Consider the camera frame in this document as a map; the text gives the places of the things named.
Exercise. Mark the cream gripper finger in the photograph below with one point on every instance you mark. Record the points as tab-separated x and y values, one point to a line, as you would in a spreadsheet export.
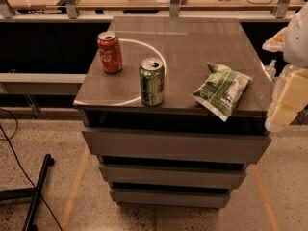
289	98
275	43

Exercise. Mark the red coke can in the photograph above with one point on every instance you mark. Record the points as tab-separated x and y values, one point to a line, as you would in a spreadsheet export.
109	52

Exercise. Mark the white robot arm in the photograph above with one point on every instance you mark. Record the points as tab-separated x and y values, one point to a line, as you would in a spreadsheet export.
295	50

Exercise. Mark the green soda can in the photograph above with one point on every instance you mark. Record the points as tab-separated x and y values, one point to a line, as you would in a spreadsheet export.
152	79

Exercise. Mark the clear sanitizer bottle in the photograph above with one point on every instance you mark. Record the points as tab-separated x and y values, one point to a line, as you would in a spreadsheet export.
270	69

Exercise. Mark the green chip bag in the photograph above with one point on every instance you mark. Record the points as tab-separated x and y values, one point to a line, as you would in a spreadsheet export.
222	90

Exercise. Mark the black stand base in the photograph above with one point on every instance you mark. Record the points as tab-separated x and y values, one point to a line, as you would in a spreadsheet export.
34	193

